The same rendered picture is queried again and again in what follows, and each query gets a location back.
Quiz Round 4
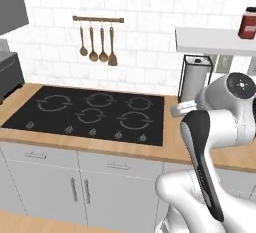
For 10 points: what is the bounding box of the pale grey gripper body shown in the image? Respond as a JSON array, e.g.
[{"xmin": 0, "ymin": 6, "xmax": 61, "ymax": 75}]
[{"xmin": 170, "ymin": 100, "xmax": 198, "ymax": 118}]

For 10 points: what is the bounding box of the white paper roll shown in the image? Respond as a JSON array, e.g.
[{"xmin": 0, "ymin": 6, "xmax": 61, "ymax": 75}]
[{"xmin": 182, "ymin": 56, "xmax": 212, "ymax": 101}]

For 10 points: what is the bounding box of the grey drawer front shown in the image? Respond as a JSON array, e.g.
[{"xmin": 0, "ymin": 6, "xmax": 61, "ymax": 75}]
[
  {"xmin": 76, "ymin": 150, "xmax": 165, "ymax": 181},
  {"xmin": 162, "ymin": 162, "xmax": 256, "ymax": 199},
  {"xmin": 0, "ymin": 142, "xmax": 80, "ymax": 170}
]

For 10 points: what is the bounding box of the black hob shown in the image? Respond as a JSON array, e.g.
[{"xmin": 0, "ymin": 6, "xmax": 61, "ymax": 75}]
[{"xmin": 1, "ymin": 85, "xmax": 166, "ymax": 147}]

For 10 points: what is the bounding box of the wooden spatula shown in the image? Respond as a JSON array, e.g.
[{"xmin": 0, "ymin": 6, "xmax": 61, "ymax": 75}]
[{"xmin": 107, "ymin": 25, "xmax": 119, "ymax": 67}]

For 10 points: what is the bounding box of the large wooden spoon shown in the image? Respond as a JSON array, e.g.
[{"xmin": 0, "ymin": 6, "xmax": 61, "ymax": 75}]
[{"xmin": 98, "ymin": 26, "xmax": 109, "ymax": 63}]

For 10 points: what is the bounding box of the wooden ladle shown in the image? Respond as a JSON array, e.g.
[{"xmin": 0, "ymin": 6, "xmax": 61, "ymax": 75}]
[{"xmin": 88, "ymin": 25, "xmax": 100, "ymax": 63}]

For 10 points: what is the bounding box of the red jar with black lid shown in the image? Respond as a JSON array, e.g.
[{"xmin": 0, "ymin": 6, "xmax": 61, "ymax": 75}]
[{"xmin": 237, "ymin": 6, "xmax": 256, "ymax": 40}]

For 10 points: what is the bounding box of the grey cupboard door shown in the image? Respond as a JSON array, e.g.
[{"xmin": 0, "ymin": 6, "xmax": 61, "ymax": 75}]
[
  {"xmin": 79, "ymin": 170, "xmax": 162, "ymax": 233},
  {"xmin": 4, "ymin": 159, "xmax": 89, "ymax": 227},
  {"xmin": 0, "ymin": 150, "xmax": 28, "ymax": 216}
]

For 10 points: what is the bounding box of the small wooden spoon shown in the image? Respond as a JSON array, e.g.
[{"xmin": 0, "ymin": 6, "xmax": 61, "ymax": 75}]
[{"xmin": 78, "ymin": 25, "xmax": 89, "ymax": 57}]

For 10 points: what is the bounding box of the dark grey small appliance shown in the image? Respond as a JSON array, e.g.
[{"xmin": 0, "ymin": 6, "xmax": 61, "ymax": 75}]
[{"xmin": 0, "ymin": 51, "xmax": 25, "ymax": 104}]

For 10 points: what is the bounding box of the white wall shelf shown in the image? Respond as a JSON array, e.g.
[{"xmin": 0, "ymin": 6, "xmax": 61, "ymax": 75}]
[{"xmin": 175, "ymin": 26, "xmax": 256, "ymax": 57}]

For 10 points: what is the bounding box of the grey drawer handle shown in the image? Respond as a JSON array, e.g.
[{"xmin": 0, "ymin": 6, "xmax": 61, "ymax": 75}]
[
  {"xmin": 106, "ymin": 162, "xmax": 131, "ymax": 171},
  {"xmin": 24, "ymin": 151, "xmax": 48, "ymax": 160}
]

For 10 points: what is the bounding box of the wooden tool rail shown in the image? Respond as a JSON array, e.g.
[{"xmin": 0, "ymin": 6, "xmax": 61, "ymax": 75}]
[{"xmin": 72, "ymin": 15, "xmax": 125, "ymax": 24}]

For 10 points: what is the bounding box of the grey cupboard door handle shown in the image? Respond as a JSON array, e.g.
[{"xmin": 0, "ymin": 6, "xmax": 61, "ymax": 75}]
[
  {"xmin": 69, "ymin": 176, "xmax": 79, "ymax": 203},
  {"xmin": 82, "ymin": 178, "xmax": 92, "ymax": 206}
]

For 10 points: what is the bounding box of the grey wall cupboard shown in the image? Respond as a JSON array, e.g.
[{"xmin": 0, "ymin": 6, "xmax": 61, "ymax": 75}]
[{"xmin": 0, "ymin": 0, "xmax": 30, "ymax": 37}]

